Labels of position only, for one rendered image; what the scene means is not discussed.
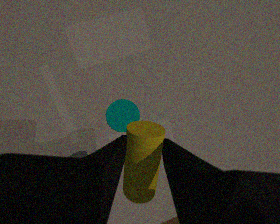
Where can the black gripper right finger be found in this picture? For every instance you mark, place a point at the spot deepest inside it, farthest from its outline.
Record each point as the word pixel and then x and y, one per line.
pixel 205 194

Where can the teal circle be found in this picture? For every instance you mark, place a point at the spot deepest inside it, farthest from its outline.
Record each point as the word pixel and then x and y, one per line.
pixel 120 113

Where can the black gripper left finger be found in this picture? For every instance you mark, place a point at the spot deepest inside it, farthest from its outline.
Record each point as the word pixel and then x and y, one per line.
pixel 89 182

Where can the yellow cylinder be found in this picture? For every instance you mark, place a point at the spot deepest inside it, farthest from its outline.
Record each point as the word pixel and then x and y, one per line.
pixel 142 160

